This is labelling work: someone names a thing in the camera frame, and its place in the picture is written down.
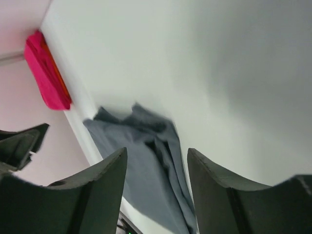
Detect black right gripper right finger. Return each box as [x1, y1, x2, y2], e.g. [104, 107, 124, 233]
[187, 148, 312, 234]

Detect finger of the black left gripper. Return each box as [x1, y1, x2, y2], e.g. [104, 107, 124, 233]
[0, 123, 50, 171]

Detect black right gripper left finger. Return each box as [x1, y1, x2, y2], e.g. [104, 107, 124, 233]
[0, 148, 127, 234]

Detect grey t-shirt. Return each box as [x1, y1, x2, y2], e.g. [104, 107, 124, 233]
[83, 104, 197, 234]

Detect folded red t-shirt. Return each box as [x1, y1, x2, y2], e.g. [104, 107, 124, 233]
[24, 30, 71, 111]

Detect folded orange t-shirt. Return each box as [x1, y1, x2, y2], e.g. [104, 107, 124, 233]
[41, 39, 72, 104]

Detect aluminium frame post left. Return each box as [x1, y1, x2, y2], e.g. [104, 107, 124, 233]
[0, 51, 24, 66]

